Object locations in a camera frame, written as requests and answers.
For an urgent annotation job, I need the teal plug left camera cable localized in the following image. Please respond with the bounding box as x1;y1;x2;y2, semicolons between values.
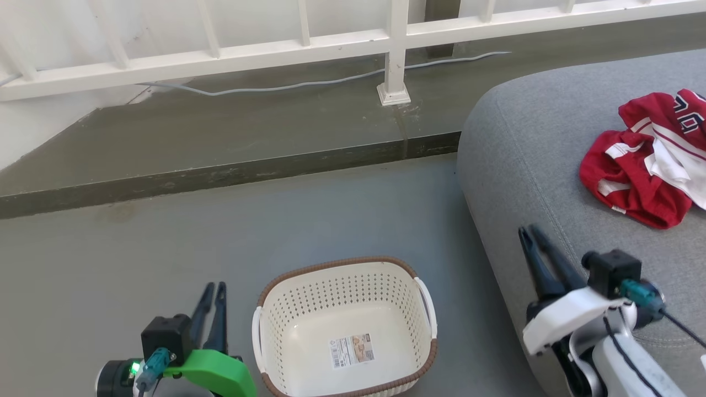
136;347;178;397

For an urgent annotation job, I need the paper label sticker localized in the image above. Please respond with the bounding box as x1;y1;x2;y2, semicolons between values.
330;333;376;369

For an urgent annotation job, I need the light grey floor cable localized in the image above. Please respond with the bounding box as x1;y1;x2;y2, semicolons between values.
138;51;512;98

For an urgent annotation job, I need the teal plug right camera cable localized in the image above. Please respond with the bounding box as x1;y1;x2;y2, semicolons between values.
619;278;706;349

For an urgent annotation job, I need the cream perforated laundry basket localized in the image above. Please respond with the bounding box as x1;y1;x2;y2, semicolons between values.
252;256;438;397

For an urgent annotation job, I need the white metal railing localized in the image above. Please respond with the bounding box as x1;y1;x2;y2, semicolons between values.
0;0;706;106

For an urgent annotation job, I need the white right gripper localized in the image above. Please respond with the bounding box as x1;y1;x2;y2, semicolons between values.
518;224;637;356

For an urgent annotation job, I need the grey fabric sofa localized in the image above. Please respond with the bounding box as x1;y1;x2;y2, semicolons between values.
457;49;706;397

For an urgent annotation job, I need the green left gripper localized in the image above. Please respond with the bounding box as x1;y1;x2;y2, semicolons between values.
163;282;258;397

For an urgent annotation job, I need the teal plug camera cable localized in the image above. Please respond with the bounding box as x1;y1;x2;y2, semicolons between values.
136;347;178;397
619;278;706;349

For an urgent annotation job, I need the red and white garment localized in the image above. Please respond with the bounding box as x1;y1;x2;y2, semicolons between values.
579;89;706;229

